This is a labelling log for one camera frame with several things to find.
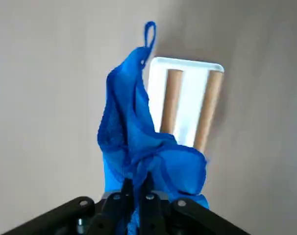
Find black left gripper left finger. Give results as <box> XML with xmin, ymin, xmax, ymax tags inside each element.
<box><xmin>1</xmin><ymin>178</ymin><xmax>134</xmax><ymax>235</ymax></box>

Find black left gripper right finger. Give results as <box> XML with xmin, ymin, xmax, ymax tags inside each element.
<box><xmin>138</xmin><ymin>172</ymin><xmax>251</xmax><ymax>235</ymax></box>

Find blue rag with loop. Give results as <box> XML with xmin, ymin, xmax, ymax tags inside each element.
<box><xmin>97</xmin><ymin>21</ymin><xmax>211</xmax><ymax>235</ymax></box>

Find white rag rack, wooden rods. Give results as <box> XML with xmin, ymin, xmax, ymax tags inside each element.
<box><xmin>146</xmin><ymin>56</ymin><xmax>224</xmax><ymax>154</ymax></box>

